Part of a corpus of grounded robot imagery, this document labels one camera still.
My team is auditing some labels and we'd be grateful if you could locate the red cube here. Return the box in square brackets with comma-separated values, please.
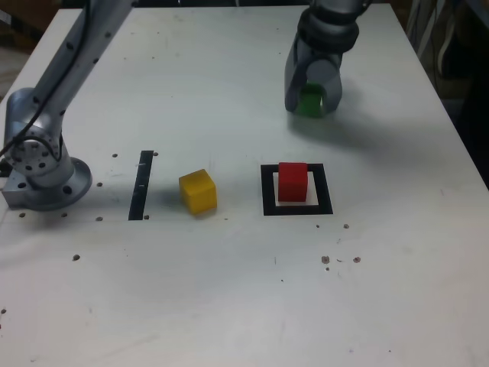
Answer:
[277, 161, 309, 203]

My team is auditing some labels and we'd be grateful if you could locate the black tape strip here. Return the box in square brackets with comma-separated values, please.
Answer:
[128, 150, 154, 222]

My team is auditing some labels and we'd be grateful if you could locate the green cube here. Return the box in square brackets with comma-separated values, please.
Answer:
[296, 83, 326, 119]

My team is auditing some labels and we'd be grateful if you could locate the yellow cube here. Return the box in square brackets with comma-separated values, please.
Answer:
[178, 167, 219, 216]

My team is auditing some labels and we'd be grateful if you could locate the black tape square outline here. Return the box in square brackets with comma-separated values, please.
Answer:
[261, 163, 335, 217]

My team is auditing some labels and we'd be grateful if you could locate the pale hanging cable bundle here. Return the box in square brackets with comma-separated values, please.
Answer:
[405, 0, 459, 76]

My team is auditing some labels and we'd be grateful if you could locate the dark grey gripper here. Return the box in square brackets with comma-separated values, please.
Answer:
[283, 36, 344, 115]

